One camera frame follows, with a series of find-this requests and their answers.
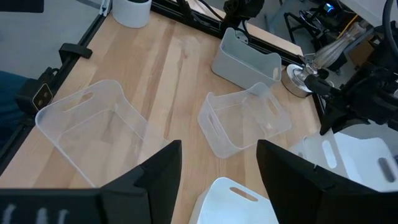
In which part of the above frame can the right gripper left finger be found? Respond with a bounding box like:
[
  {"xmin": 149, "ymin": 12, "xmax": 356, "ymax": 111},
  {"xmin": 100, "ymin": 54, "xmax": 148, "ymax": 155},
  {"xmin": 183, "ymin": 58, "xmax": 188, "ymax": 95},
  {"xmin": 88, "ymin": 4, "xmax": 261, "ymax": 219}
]
[{"xmin": 99, "ymin": 139, "xmax": 183, "ymax": 224}]

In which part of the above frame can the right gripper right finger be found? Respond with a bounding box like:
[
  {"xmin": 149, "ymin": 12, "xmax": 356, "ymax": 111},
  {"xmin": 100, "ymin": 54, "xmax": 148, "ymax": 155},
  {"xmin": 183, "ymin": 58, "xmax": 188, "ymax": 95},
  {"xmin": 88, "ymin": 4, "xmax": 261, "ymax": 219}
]
[{"xmin": 256, "ymin": 139, "xmax": 398, "ymax": 224}]

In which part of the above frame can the yellow cable with connector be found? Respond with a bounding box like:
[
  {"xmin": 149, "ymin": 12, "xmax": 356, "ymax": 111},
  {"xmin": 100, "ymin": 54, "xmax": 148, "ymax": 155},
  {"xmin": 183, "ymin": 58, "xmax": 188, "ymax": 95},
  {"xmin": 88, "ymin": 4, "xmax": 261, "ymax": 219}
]
[{"xmin": 337, "ymin": 14, "xmax": 360, "ymax": 40}]

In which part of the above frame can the person's leg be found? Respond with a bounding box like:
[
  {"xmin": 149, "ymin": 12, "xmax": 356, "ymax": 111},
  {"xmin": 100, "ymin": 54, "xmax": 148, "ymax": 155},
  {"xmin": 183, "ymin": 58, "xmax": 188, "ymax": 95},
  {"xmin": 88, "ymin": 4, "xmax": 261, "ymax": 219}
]
[{"xmin": 0, "ymin": 70, "xmax": 30, "ymax": 150}]

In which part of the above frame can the black table-level camera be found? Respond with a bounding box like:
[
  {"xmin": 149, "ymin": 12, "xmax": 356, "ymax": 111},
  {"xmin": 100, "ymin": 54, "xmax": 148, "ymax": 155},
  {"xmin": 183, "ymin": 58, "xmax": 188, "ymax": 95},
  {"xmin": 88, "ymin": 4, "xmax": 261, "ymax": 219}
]
[{"xmin": 14, "ymin": 77, "xmax": 54, "ymax": 116}]

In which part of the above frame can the brown cardboard box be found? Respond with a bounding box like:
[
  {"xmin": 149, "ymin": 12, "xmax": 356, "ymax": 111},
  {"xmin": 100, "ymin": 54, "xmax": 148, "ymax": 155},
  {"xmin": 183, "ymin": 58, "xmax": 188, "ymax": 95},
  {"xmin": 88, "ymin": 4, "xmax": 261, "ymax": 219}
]
[{"xmin": 348, "ymin": 40, "xmax": 376, "ymax": 68}]

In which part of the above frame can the white shade table lamp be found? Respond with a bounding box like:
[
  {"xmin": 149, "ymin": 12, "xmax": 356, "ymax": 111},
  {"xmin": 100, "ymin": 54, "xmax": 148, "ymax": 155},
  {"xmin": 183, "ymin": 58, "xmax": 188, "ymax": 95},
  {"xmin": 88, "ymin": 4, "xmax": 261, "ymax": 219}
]
[{"xmin": 281, "ymin": 21, "xmax": 369, "ymax": 99}]

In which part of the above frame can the clear plastic basket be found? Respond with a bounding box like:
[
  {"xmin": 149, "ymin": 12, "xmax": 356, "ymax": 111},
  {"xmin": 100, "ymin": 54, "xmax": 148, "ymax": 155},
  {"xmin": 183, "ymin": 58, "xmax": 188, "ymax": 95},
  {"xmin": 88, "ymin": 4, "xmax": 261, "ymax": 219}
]
[
  {"xmin": 35, "ymin": 79, "xmax": 171, "ymax": 189},
  {"xmin": 197, "ymin": 82, "xmax": 292, "ymax": 159}
]

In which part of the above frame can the white plant pot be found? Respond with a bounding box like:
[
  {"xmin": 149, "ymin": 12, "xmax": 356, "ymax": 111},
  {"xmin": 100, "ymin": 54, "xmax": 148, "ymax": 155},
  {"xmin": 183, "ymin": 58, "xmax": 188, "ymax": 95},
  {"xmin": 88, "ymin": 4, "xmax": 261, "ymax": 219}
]
[{"xmin": 111, "ymin": 0, "xmax": 153, "ymax": 29}]

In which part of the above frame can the black table clamp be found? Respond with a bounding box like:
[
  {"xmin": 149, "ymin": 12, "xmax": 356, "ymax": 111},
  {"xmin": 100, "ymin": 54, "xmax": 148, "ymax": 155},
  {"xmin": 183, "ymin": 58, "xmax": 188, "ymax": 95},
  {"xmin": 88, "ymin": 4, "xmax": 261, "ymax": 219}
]
[{"xmin": 58, "ymin": 42, "xmax": 93, "ymax": 63}]

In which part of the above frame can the gray plastic basket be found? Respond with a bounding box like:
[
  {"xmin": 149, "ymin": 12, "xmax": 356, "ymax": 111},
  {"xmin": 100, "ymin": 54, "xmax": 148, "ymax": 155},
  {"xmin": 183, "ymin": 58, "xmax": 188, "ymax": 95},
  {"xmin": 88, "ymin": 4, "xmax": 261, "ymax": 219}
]
[{"xmin": 211, "ymin": 27, "xmax": 282, "ymax": 91}]

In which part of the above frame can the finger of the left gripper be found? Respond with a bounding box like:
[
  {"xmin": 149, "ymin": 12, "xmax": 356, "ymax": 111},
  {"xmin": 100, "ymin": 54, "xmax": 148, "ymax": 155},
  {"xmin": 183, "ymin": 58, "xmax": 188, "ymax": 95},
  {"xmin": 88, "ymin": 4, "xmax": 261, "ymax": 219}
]
[{"xmin": 319, "ymin": 103, "xmax": 346, "ymax": 136}]

